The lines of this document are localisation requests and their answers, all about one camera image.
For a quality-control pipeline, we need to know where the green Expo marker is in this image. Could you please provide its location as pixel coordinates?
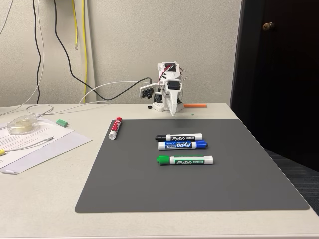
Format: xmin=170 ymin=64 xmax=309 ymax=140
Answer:
xmin=156 ymin=155 xmax=214 ymax=166

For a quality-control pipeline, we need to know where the dark wooden door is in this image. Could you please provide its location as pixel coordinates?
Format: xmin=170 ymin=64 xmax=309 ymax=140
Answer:
xmin=229 ymin=0 xmax=319 ymax=173

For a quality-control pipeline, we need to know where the white gripper camera box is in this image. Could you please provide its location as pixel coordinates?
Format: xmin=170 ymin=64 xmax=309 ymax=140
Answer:
xmin=138 ymin=84 xmax=157 ymax=99

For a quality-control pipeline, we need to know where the thick black cable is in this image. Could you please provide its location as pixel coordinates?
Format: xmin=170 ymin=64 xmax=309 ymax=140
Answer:
xmin=53 ymin=0 xmax=153 ymax=101

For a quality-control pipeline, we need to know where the short yellow cable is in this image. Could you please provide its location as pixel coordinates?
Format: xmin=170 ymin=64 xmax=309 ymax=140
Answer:
xmin=71 ymin=0 xmax=79 ymax=51

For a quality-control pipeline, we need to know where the grey rubber mat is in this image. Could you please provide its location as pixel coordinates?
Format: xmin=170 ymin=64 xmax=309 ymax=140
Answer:
xmin=74 ymin=119 xmax=311 ymax=213

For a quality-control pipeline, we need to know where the red Expo marker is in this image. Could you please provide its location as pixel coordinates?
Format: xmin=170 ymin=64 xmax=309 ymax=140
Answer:
xmin=108 ymin=116 xmax=123 ymax=140

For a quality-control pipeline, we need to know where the white wall cable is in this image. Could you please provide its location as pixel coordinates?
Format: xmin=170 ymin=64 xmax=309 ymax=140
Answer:
xmin=0 ymin=0 xmax=46 ymax=116

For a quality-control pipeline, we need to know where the white looped cable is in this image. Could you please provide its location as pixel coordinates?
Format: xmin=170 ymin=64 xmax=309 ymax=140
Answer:
xmin=0 ymin=101 xmax=110 ymax=118

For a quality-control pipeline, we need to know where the white printed paper sheet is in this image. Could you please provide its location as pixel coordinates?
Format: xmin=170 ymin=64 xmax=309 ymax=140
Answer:
xmin=0 ymin=129 xmax=93 ymax=175
xmin=0 ymin=117 xmax=75 ymax=152

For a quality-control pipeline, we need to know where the thin white connector cable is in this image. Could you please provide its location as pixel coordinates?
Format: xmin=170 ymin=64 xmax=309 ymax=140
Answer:
xmin=4 ymin=136 xmax=55 ymax=153

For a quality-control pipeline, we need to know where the thin black cable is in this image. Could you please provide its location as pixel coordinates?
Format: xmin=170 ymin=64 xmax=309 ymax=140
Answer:
xmin=32 ymin=0 xmax=42 ymax=104

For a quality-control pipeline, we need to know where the blue Expo marker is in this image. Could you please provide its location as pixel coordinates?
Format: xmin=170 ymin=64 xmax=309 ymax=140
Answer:
xmin=158 ymin=140 xmax=209 ymax=151

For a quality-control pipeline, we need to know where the long yellow cable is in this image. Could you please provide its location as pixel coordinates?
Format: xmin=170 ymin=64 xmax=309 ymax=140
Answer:
xmin=81 ymin=0 xmax=88 ymax=104

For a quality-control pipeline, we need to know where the black Expo marker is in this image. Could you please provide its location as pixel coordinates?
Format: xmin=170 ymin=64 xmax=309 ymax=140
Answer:
xmin=155 ymin=133 xmax=203 ymax=143

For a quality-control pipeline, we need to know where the clear tape dispenser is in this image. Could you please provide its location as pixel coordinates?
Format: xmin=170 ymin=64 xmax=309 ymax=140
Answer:
xmin=6 ymin=116 xmax=39 ymax=136

